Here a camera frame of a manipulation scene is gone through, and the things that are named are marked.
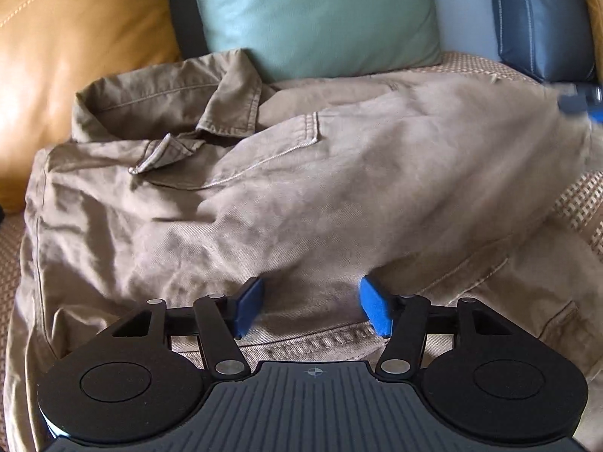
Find brown jacket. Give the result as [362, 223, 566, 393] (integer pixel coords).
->
[5, 49, 603, 452]

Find green leather cushion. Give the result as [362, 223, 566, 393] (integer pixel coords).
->
[186, 0, 444, 81]

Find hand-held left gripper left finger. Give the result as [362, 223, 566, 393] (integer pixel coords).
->
[113, 277, 265, 381]

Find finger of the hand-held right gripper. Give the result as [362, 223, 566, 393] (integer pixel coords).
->
[558, 82, 603, 125]

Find small orange leather cushion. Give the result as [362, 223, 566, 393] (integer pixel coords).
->
[582, 0, 603, 41]

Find brown woven seat mat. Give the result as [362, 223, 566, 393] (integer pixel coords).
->
[0, 51, 603, 452]

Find blue leather cushion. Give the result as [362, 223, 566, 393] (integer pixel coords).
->
[487, 0, 597, 83]

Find dark leather sofa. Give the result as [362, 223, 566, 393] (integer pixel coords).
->
[162, 0, 500, 60]

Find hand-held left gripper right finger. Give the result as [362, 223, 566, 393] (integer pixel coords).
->
[359, 275, 510, 381]

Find large orange leather cushion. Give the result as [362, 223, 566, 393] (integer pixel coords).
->
[0, 0, 182, 215]

